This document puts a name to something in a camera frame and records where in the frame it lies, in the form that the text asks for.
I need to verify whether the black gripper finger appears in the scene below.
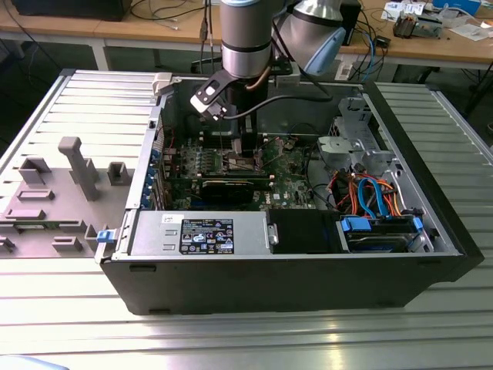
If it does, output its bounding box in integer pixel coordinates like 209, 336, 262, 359
246, 115, 258, 160
235, 115, 248, 158

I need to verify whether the CPU with silver top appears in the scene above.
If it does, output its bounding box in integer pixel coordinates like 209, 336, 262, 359
230, 150, 258, 165

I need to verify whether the metal socket cover frame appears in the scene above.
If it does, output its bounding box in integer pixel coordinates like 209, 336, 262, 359
257, 136, 285, 170

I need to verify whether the black RAM slot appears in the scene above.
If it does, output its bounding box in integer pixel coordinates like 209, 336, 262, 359
202, 133, 267, 140
202, 145, 267, 151
202, 137, 267, 143
202, 141, 267, 147

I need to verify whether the CPU socket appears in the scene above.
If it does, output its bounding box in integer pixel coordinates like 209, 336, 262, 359
221, 148, 267, 173

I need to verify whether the black graphics card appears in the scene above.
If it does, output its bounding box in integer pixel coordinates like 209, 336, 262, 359
200, 179, 256, 205

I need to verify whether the green motherboard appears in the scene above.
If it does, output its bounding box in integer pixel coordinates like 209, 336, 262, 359
161, 133, 328, 212

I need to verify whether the grey case latch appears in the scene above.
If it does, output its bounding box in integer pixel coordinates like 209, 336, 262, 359
152, 72, 174, 97

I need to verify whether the silver drive cage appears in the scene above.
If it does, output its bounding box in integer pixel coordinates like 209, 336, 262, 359
315, 96, 405, 186

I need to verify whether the tall black box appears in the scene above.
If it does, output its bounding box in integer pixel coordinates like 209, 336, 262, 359
340, 0, 363, 47

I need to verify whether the silver power supply unit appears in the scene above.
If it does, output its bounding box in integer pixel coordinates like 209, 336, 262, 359
129, 210, 270, 257

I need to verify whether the black PC case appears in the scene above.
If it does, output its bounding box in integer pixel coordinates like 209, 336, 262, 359
94, 72, 485, 318

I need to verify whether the hard disk in blue carrier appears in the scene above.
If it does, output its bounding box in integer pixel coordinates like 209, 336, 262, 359
337, 215, 424, 254

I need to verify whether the metal heat sink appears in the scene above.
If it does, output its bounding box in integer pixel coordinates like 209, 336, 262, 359
392, 11, 417, 39

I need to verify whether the white paper card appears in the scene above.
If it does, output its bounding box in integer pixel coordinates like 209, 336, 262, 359
381, 2, 415, 20

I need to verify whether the wooden desk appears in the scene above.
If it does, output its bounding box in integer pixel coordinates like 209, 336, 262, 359
92, 0, 493, 93
0, 0, 132, 72

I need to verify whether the grey parts rack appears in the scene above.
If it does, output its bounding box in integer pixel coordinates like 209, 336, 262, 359
0, 136, 136, 260

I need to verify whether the grey metal device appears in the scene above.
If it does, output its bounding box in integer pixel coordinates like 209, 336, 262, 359
415, 13, 448, 39

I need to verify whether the wide black box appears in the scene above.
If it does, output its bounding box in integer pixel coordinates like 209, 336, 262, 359
11, 0, 128, 22

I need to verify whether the green RAM stick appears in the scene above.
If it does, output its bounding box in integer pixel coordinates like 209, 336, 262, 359
17, 222, 61, 232

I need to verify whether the blue cardboard box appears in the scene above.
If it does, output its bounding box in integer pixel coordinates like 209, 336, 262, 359
431, 0, 482, 19

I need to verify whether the clear plastic bag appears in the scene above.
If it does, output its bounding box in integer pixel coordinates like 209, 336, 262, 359
448, 21, 493, 42

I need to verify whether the copper cable sleeve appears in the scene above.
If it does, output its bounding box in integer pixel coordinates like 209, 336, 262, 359
246, 68, 273, 93

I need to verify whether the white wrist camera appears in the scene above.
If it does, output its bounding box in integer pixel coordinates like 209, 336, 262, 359
189, 71, 236, 120

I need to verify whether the small wrist camera box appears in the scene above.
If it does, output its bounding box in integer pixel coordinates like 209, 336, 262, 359
275, 72, 300, 88

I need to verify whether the black camera cable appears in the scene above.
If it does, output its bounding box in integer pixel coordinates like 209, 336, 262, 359
221, 93, 335, 120

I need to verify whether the thick black wire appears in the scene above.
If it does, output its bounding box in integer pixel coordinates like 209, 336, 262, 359
304, 144, 342, 212

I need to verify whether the red wire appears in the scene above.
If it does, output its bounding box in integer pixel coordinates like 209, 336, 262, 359
327, 171, 347, 212

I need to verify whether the blue wire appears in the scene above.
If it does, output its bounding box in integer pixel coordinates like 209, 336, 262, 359
356, 177, 377, 215
370, 180, 390, 220

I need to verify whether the blue cable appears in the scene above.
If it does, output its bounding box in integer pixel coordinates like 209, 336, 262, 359
367, 30, 386, 80

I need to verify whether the orange wire bundle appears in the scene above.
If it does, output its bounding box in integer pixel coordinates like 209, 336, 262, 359
375, 176, 404, 217

